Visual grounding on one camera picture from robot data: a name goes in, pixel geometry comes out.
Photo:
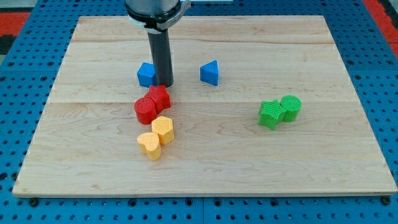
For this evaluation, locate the blue triangle block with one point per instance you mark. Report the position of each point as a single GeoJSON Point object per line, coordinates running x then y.
{"type": "Point", "coordinates": [209, 73]}

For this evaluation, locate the yellow hexagon block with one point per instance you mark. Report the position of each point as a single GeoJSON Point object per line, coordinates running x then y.
{"type": "Point", "coordinates": [163, 126]}

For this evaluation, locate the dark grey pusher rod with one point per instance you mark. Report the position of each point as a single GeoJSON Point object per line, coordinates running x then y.
{"type": "Point", "coordinates": [161, 58]}

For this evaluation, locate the yellow heart block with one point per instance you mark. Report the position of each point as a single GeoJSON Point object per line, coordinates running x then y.
{"type": "Point", "coordinates": [149, 144]}

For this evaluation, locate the blue cube block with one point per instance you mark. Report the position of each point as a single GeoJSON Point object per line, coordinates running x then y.
{"type": "Point", "coordinates": [146, 75]}

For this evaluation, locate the green star block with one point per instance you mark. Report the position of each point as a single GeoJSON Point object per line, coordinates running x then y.
{"type": "Point", "coordinates": [271, 113]}

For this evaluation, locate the light wooden board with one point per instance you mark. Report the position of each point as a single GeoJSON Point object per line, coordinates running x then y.
{"type": "Point", "coordinates": [85, 144]}

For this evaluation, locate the red cylinder block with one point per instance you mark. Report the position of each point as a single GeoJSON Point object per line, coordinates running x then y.
{"type": "Point", "coordinates": [145, 110]}

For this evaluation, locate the red star block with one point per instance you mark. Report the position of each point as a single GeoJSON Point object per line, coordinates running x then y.
{"type": "Point", "coordinates": [160, 97]}

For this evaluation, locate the green cylinder block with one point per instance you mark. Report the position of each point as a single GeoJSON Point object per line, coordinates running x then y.
{"type": "Point", "coordinates": [292, 104]}

